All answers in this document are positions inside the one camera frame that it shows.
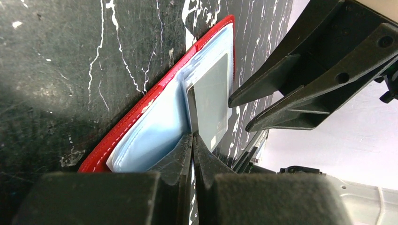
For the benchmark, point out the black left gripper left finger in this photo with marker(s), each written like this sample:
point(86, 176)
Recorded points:
point(160, 196)

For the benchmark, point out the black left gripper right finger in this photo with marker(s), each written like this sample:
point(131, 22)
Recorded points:
point(227, 198)

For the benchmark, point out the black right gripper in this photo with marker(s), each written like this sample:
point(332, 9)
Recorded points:
point(343, 47)

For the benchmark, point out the red card holder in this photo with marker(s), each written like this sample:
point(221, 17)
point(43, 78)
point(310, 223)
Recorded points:
point(154, 126)

